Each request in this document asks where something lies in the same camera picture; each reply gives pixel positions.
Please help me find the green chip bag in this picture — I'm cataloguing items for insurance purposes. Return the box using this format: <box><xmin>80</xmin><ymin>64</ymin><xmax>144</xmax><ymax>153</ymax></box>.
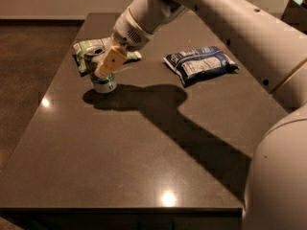
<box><xmin>73</xmin><ymin>37</ymin><xmax>142</xmax><ymax>77</ymax></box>

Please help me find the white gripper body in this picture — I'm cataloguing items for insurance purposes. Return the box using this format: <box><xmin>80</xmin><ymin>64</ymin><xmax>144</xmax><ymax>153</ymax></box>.
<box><xmin>110</xmin><ymin>6</ymin><xmax>153</xmax><ymax>51</ymax></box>

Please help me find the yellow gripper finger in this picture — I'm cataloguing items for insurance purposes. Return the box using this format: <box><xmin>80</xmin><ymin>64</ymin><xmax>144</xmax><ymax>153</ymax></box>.
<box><xmin>95</xmin><ymin>45</ymin><xmax>127</xmax><ymax>79</ymax></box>

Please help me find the green white 7up can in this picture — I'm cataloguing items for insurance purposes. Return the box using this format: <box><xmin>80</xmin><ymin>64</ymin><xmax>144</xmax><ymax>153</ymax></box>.
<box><xmin>84</xmin><ymin>45</ymin><xmax>117</xmax><ymax>94</ymax></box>

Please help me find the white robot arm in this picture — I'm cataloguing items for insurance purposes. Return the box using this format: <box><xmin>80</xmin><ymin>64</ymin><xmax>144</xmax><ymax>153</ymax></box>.
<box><xmin>95</xmin><ymin>0</ymin><xmax>307</xmax><ymax>230</ymax></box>

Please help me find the blue chip bag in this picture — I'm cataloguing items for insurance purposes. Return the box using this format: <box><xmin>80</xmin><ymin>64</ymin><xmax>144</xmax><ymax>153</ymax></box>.
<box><xmin>163</xmin><ymin>46</ymin><xmax>239</xmax><ymax>87</ymax></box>

